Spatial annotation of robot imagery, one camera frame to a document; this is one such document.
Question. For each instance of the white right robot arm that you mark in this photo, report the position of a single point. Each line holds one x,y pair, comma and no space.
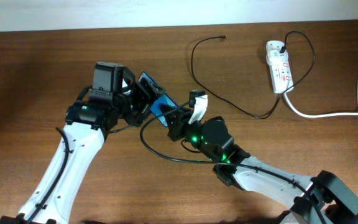
321,199

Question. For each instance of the white power strip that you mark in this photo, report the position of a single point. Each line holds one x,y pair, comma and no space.
280,72

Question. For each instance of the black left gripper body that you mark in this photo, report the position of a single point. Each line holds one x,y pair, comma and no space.
138,101

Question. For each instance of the white charger plug adapter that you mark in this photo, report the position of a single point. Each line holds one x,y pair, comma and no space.
275,56

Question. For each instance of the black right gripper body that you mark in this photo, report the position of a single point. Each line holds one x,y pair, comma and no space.
183,129

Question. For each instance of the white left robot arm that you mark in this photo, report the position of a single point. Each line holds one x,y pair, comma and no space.
114,94

